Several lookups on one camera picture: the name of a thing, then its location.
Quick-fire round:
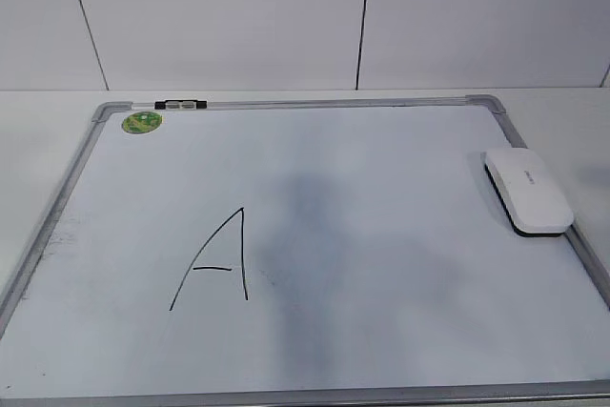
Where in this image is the white board eraser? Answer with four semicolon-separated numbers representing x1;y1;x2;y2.
483;147;574;237

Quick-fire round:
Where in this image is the white board with grey frame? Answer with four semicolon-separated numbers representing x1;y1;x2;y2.
1;95;609;406

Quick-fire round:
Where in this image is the round green magnet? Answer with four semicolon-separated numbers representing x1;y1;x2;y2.
121;112;163;134

